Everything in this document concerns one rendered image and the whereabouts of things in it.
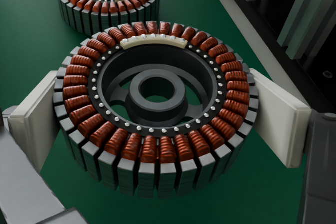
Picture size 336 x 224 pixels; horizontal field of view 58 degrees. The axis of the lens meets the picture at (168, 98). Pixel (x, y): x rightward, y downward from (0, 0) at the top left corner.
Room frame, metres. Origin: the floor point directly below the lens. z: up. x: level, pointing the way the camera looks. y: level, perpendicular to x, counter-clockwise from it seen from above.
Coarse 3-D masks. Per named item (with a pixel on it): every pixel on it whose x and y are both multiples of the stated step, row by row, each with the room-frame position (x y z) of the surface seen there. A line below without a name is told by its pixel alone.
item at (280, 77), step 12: (228, 0) 0.35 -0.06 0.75; (228, 12) 0.33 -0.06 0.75; (240, 12) 0.33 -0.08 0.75; (240, 24) 0.31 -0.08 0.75; (252, 36) 0.29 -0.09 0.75; (252, 48) 0.26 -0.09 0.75; (264, 48) 0.27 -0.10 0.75; (264, 60) 0.25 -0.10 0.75; (276, 60) 0.25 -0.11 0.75; (276, 72) 0.23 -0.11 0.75; (288, 84) 0.22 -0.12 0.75; (300, 96) 0.20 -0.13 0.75
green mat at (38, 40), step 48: (0, 0) 0.29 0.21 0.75; (48, 0) 0.30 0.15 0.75; (192, 0) 0.34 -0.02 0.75; (0, 48) 0.21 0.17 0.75; (48, 48) 0.22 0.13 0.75; (240, 48) 0.26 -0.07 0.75; (0, 96) 0.16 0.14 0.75; (192, 96) 0.18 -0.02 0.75; (96, 192) 0.08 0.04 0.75; (192, 192) 0.09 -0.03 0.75; (240, 192) 0.10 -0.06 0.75; (288, 192) 0.10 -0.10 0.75
